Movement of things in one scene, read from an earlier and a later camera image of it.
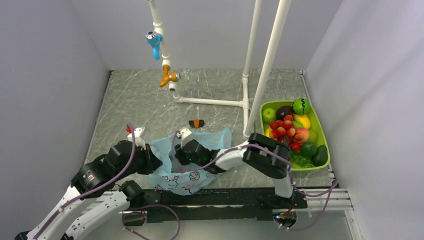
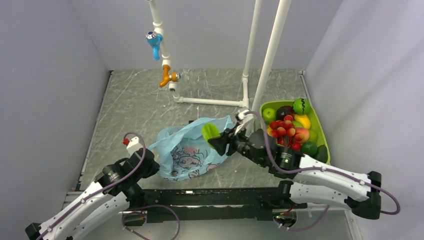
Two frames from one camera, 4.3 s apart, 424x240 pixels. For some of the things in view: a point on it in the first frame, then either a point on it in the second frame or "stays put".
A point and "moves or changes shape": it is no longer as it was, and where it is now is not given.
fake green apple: x=268 y=115 stays put
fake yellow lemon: x=268 y=132 stays put
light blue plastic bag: x=177 y=177 moves or changes shape
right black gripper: x=180 y=154 to x=231 y=134
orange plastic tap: x=173 y=77 stays put
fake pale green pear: x=313 y=136 stays put
